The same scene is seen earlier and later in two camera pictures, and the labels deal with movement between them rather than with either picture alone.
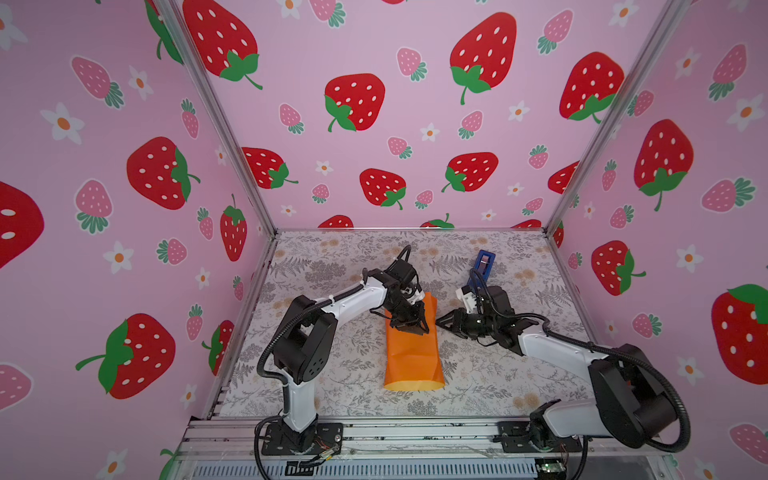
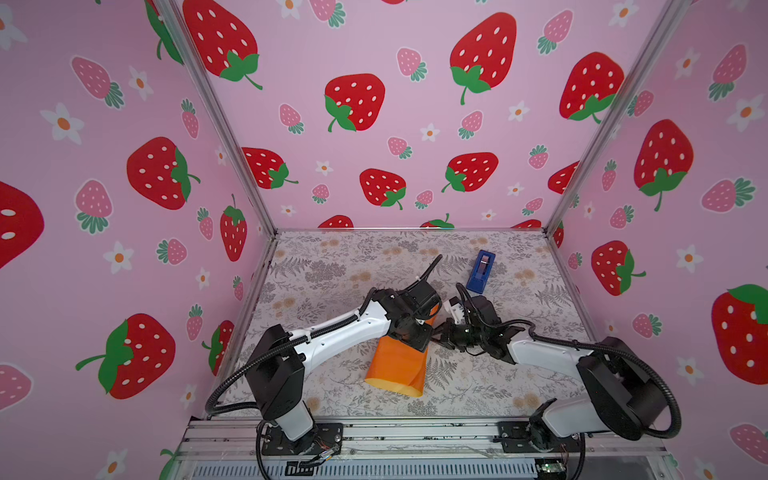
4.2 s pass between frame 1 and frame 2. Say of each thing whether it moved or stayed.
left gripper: moved
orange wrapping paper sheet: moved
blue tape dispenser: stayed
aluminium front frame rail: stayed
